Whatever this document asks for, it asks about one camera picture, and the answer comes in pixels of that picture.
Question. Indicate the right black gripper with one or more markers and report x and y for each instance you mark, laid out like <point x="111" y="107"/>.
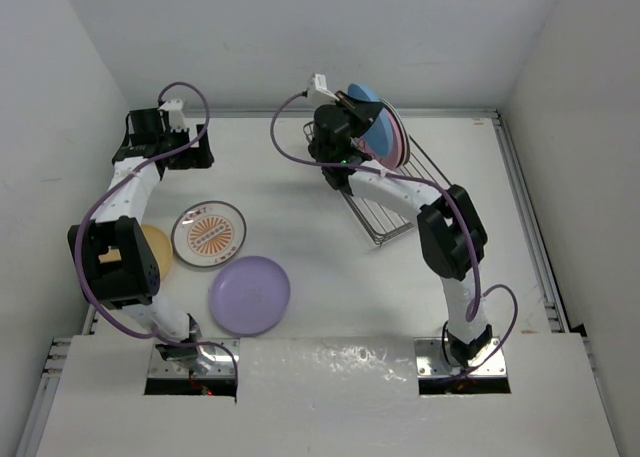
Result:
<point x="362" y="111"/>

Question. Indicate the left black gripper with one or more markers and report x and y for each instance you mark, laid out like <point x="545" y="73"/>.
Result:
<point x="192" y="158"/>

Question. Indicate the blue plastic plate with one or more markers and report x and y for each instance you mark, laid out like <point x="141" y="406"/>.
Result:
<point x="379" y="137"/>

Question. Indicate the white plate green rim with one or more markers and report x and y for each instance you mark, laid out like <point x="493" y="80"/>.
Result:
<point x="401" y="150"/>

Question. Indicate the pink plastic plate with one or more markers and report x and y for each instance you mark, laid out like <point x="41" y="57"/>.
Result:
<point x="388" y="142"/>

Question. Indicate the purple plastic plate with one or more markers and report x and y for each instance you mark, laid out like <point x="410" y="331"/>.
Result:
<point x="249" y="296"/>

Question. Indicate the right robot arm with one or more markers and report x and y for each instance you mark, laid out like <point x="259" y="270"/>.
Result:
<point x="452" y="239"/>

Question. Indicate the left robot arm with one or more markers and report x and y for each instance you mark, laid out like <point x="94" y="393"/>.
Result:
<point x="120" y="271"/>

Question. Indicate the white plate orange sunburst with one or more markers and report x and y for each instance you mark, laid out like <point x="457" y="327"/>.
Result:
<point x="208" y="234"/>

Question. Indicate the yellow plastic plate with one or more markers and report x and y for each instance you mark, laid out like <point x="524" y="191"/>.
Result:
<point x="161" y="247"/>

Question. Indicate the white front cover board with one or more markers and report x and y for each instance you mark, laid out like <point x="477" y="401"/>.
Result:
<point x="328" y="397"/>

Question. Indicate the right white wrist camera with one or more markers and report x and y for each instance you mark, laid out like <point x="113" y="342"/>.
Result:
<point x="317" y="91"/>

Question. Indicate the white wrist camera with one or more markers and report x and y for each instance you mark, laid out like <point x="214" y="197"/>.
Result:
<point x="317" y="91"/>
<point x="172" y="111"/>

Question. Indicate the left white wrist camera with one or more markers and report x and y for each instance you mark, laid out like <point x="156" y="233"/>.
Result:
<point x="172" y="111"/>

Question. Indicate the metal wire dish rack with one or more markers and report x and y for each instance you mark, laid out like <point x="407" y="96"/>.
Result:
<point x="385" y="206"/>

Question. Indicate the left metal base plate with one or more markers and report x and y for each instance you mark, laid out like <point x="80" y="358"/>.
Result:
<point x="220" y="352"/>

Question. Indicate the metal base plate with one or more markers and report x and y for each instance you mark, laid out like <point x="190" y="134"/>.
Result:
<point x="434" y="360"/>
<point x="220" y="352"/>

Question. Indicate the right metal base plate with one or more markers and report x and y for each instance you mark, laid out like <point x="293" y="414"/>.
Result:
<point x="434" y="360"/>

